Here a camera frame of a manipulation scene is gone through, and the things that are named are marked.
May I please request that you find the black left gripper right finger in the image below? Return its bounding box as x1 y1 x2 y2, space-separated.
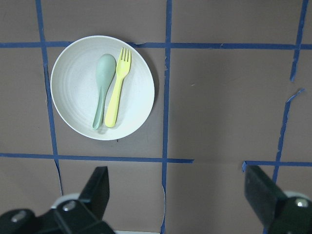
244 166 312 234

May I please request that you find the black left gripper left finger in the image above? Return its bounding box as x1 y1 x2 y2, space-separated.
54 166 114 234

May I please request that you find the white round plate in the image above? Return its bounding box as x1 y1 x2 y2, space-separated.
50 36 155 140

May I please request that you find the sage green plastic spoon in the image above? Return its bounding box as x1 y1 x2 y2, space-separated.
92 54 116 130

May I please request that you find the yellow plastic fork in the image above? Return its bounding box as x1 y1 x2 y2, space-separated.
104 47 132 128

